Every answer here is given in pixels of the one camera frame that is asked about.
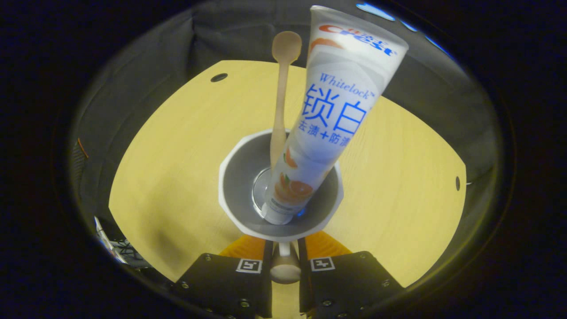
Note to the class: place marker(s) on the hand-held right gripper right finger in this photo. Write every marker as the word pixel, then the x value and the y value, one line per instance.
pixel 303 288

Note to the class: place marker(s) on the wooden toothbrush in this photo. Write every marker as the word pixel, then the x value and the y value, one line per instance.
pixel 280 110

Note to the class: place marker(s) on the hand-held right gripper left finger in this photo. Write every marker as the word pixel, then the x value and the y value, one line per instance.
pixel 267 288

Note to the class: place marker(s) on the white toothpaste tube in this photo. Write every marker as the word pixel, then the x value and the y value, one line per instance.
pixel 336 110

